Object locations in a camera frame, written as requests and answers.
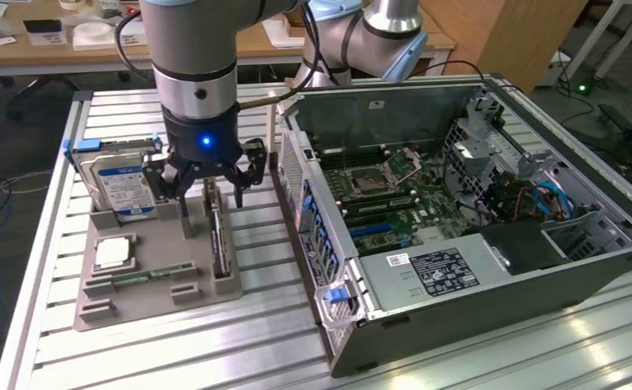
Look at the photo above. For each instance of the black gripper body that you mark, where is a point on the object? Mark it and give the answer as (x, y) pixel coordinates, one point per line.
(204, 138)

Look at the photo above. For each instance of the black graphics card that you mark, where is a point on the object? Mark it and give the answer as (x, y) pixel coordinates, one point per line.
(218, 243)

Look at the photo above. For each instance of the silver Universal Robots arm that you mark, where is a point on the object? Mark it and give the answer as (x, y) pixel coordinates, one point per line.
(196, 48)

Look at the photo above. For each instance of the hard disk with blue carrier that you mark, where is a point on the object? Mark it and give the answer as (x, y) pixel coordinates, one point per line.
(120, 187)

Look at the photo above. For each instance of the silver CPU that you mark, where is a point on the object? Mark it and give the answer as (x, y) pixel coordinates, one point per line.
(112, 254)

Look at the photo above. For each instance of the CPU socket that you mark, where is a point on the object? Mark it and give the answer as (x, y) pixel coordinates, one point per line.
(367, 180)

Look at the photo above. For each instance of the green RAM stick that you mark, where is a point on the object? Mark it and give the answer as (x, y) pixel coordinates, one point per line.
(131, 278)

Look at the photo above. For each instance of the installed RAM stick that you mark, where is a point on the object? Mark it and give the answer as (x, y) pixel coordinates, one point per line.
(380, 207)

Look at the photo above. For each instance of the blue expansion slot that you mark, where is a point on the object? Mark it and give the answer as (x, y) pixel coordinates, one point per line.
(372, 230)

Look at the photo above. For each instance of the small white labelled box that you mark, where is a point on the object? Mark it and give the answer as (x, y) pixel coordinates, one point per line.
(131, 36)

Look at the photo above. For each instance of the stack of white papers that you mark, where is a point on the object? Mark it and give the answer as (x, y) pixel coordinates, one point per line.
(283, 38)

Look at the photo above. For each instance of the metal socket cover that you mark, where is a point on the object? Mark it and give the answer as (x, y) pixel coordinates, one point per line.
(408, 160)

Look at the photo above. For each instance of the grey parts rack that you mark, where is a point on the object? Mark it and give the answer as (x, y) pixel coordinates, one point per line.
(152, 300)

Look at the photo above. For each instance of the black office chair base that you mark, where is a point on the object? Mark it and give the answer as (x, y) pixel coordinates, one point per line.
(16, 109)

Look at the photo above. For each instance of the white box with tape roll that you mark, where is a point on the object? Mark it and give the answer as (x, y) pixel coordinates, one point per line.
(96, 36)

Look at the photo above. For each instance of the brown cardboard box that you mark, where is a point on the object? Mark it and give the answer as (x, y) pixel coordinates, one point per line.
(296, 19)

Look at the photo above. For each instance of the red small packet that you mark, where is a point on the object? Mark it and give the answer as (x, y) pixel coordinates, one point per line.
(132, 11)

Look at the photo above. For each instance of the wooden desk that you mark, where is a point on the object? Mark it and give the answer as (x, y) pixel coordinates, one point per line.
(50, 57)

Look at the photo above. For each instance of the green motherboard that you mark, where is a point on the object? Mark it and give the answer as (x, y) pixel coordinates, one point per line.
(435, 211)

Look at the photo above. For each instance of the blue case latch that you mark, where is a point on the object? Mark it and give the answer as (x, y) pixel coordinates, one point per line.
(336, 295)

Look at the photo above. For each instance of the white box with black label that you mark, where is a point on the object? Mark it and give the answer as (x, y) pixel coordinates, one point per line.
(44, 32)

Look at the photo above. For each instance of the grey power supply unit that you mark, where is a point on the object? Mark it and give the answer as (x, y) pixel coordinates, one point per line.
(391, 284)

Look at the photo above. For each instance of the silver disk bay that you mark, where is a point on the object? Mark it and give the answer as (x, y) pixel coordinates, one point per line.
(472, 154)

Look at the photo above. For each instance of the open black PC case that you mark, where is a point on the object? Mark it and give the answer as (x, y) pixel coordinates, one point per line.
(456, 325)

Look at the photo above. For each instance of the wooden cabinet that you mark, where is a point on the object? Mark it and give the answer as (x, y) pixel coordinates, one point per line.
(511, 40)

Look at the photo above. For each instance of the device with green light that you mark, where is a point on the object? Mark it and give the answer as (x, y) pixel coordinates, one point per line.
(583, 88)

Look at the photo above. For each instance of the beige plastic bracket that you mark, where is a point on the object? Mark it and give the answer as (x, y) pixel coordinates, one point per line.
(274, 130)

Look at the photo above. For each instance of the white table frame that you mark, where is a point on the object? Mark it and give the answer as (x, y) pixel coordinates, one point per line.
(614, 36)

